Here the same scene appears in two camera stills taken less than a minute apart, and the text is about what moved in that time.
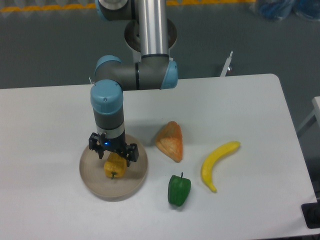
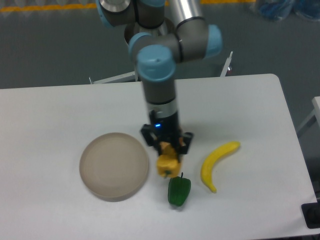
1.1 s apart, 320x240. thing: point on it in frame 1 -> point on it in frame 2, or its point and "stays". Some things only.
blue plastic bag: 281,9 stays
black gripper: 98,143 -> 165,129
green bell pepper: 179,189 stays
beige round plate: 92,173 stays
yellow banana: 209,161 stays
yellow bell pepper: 115,165 -> 168,164
